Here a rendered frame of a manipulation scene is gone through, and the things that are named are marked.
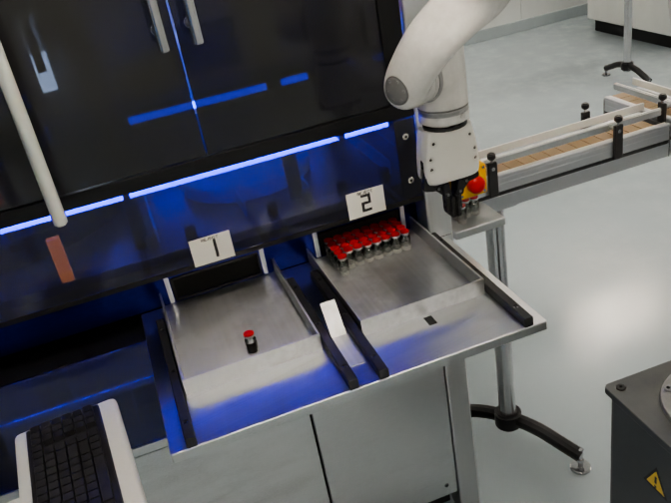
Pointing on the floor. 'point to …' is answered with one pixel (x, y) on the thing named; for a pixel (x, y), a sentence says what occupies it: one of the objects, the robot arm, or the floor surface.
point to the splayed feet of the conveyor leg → (534, 433)
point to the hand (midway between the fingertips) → (452, 204)
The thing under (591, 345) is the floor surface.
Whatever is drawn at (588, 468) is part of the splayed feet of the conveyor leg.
